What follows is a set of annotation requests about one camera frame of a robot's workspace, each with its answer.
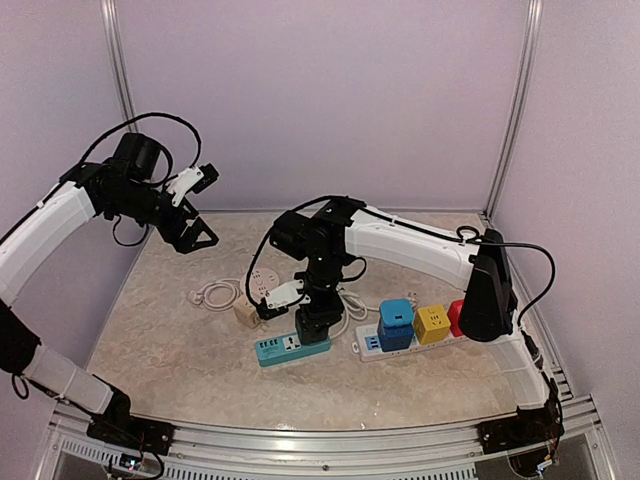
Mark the right aluminium corner post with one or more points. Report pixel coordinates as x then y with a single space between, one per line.
517 106

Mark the red cube socket adapter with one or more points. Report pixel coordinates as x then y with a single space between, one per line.
454 314

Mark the aluminium corner post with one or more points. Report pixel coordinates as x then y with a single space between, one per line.
116 55
517 106

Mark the white multicolour power strip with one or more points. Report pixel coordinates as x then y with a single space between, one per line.
368 345

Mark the light blue adapter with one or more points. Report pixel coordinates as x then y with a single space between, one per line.
396 313

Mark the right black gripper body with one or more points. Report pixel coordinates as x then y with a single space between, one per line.
331 295

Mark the left aluminium corner post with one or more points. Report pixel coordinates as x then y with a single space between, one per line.
116 55

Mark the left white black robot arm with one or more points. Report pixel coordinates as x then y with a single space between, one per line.
64 261

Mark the teal power strip with cord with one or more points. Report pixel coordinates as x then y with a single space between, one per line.
287 348

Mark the aluminium front frame rail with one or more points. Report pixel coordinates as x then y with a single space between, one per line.
448 451

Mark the dark blue cube socket adapter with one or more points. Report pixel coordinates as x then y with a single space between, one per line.
395 338

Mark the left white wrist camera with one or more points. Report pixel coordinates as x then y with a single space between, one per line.
193 179

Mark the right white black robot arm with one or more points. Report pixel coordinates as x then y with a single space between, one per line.
330 232

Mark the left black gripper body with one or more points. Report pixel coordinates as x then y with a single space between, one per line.
167 228

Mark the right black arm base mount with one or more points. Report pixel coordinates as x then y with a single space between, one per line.
525 428

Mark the beige cube socket adapter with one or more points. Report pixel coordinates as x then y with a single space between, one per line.
246 313

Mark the yellow cube socket adapter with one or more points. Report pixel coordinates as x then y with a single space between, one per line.
431 324

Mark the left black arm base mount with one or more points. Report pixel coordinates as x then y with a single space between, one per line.
117 426

